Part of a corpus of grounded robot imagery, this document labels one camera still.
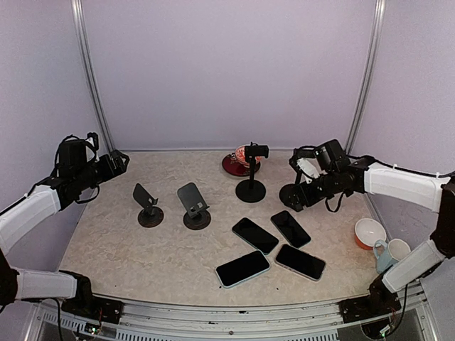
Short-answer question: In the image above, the red patterned teacup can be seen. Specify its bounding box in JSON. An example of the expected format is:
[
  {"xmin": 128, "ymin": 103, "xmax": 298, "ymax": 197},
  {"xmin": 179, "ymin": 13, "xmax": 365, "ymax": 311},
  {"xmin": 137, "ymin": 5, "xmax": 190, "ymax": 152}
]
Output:
[{"xmin": 235, "ymin": 145, "xmax": 250, "ymax": 168}]

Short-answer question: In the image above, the light blue mug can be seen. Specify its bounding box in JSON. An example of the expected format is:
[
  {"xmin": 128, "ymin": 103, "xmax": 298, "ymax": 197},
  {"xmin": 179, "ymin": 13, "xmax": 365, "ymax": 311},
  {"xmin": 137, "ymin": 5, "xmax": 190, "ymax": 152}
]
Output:
[{"xmin": 373, "ymin": 239, "xmax": 399, "ymax": 274}]

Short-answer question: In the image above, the folding phone stand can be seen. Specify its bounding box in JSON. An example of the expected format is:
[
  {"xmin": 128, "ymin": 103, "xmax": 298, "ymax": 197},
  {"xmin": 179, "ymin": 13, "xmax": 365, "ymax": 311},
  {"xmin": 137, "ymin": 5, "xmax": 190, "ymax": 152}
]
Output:
[
  {"xmin": 177, "ymin": 183, "xmax": 211, "ymax": 230},
  {"xmin": 133, "ymin": 183, "xmax": 164, "ymax": 228}
]

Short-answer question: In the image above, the phone black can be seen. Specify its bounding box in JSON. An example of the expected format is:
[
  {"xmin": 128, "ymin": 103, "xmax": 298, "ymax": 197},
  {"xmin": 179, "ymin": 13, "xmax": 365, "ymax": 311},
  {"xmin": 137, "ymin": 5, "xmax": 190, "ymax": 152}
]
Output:
[{"xmin": 271, "ymin": 210, "xmax": 311, "ymax": 248}]

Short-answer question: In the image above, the left folding phone stand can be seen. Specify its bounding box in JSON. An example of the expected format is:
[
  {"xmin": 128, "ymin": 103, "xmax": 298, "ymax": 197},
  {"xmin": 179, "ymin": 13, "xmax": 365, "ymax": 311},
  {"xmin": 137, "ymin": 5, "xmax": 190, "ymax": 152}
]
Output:
[{"xmin": 133, "ymin": 183, "xmax": 164, "ymax": 228}]

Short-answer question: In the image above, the black pole stand clamp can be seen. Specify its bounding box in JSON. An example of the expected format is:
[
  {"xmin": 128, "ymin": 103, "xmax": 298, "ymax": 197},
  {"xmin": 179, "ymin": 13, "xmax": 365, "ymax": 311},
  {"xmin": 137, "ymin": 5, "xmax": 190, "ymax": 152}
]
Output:
[{"xmin": 279, "ymin": 183, "xmax": 322, "ymax": 212}]

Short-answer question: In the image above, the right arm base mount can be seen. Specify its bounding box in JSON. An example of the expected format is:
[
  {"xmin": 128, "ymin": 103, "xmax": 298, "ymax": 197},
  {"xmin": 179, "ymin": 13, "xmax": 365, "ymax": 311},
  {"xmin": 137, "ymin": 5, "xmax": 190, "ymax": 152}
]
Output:
[{"xmin": 338, "ymin": 291, "xmax": 402, "ymax": 323}]

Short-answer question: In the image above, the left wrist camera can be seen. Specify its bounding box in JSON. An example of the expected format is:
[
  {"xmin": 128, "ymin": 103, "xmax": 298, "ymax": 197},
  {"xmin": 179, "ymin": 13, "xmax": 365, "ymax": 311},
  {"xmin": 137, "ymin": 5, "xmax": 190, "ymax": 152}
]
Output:
[{"xmin": 86, "ymin": 132, "xmax": 99, "ymax": 151}]

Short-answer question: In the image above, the red saucer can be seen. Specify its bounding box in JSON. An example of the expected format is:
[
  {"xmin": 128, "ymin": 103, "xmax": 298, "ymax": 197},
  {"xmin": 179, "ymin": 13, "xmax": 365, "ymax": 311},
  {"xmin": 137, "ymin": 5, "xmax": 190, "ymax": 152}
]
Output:
[{"xmin": 222, "ymin": 153, "xmax": 250, "ymax": 177}]

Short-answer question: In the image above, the front aluminium rail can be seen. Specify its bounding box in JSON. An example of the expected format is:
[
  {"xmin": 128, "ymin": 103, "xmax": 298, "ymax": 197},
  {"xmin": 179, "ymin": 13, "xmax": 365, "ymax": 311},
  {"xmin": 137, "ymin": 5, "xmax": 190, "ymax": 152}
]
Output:
[{"xmin": 23, "ymin": 283, "xmax": 440, "ymax": 340}]

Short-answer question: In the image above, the right aluminium frame post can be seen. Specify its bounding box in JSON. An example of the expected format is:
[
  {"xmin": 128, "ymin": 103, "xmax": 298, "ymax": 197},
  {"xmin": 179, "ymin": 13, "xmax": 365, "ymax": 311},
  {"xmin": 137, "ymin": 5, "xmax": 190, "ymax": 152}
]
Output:
[{"xmin": 345, "ymin": 0, "xmax": 387, "ymax": 153}]

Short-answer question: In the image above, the orange white bowl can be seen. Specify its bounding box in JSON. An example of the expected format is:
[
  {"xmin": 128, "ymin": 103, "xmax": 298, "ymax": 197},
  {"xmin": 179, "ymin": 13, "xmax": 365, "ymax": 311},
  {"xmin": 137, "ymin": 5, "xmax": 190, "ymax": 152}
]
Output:
[{"xmin": 354, "ymin": 218, "xmax": 387, "ymax": 250}]

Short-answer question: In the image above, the left aluminium frame post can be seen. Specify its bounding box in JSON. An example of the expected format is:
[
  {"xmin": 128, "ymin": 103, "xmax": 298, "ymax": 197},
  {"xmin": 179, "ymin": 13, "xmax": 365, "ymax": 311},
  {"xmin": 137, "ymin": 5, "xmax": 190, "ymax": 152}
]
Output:
[{"xmin": 70, "ymin": 0, "xmax": 115, "ymax": 152}]

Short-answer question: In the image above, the phone blue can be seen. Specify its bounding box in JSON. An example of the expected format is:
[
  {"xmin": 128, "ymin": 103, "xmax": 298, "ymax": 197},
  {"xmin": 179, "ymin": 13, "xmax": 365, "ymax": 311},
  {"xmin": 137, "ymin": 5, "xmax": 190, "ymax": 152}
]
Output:
[
  {"xmin": 215, "ymin": 250, "xmax": 270, "ymax": 288},
  {"xmin": 232, "ymin": 217, "xmax": 279, "ymax": 255}
]

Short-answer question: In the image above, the phone lower left blue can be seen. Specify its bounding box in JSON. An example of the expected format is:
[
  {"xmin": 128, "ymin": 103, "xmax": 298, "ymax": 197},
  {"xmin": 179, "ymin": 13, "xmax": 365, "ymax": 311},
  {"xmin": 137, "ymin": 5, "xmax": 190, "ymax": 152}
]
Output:
[{"xmin": 215, "ymin": 250, "xmax": 270, "ymax": 288}]

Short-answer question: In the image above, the middle folding phone stand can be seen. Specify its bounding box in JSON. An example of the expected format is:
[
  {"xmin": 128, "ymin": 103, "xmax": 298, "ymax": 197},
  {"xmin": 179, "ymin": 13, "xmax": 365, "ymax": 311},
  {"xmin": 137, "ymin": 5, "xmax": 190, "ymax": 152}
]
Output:
[{"xmin": 177, "ymin": 183, "xmax": 211, "ymax": 230}]

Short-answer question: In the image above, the phone lower right pink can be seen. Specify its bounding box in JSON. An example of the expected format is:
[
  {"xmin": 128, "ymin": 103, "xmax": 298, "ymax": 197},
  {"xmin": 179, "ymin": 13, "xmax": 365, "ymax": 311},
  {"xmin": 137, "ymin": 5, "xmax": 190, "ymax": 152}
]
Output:
[{"xmin": 275, "ymin": 244, "xmax": 326, "ymax": 281}]

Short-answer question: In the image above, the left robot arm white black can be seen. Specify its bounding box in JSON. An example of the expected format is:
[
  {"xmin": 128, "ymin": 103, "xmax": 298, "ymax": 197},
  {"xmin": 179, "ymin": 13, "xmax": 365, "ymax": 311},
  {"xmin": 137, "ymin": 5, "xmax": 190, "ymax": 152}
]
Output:
[{"xmin": 1, "ymin": 132, "xmax": 129, "ymax": 316}]

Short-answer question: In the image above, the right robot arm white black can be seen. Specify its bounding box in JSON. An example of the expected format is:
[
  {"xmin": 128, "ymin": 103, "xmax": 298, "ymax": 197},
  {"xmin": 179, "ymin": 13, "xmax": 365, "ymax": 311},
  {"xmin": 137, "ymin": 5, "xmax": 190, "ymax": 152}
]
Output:
[{"xmin": 281, "ymin": 139, "xmax": 454, "ymax": 315}]

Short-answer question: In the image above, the black pole stand centre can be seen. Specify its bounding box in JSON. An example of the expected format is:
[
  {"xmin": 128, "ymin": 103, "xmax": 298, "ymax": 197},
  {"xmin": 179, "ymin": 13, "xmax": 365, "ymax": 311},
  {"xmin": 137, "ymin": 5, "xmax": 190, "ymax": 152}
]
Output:
[{"xmin": 235, "ymin": 142, "xmax": 269, "ymax": 203}]

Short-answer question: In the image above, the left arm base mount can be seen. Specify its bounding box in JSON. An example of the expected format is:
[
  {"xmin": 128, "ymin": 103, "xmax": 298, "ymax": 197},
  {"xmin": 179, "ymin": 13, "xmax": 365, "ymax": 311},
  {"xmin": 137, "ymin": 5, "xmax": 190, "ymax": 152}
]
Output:
[{"xmin": 62, "ymin": 296, "xmax": 124, "ymax": 325}]

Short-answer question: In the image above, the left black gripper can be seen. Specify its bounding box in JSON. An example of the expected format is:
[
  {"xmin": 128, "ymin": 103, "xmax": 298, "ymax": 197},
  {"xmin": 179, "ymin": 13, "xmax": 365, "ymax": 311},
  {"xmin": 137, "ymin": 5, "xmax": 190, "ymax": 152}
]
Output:
[{"xmin": 75, "ymin": 149, "xmax": 129, "ymax": 190}]

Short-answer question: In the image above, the aluminium frame post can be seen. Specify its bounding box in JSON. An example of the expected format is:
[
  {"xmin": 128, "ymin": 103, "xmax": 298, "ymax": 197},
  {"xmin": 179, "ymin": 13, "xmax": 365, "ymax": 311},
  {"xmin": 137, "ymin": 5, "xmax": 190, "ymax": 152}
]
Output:
[
  {"xmin": 345, "ymin": 0, "xmax": 387, "ymax": 153},
  {"xmin": 70, "ymin": 0, "xmax": 115, "ymax": 152}
]

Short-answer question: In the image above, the phone upper left blue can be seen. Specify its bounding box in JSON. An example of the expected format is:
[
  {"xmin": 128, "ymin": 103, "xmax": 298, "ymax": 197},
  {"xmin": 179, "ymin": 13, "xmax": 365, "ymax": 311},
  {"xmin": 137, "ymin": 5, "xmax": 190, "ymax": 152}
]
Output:
[{"xmin": 232, "ymin": 217, "xmax": 279, "ymax": 255}]

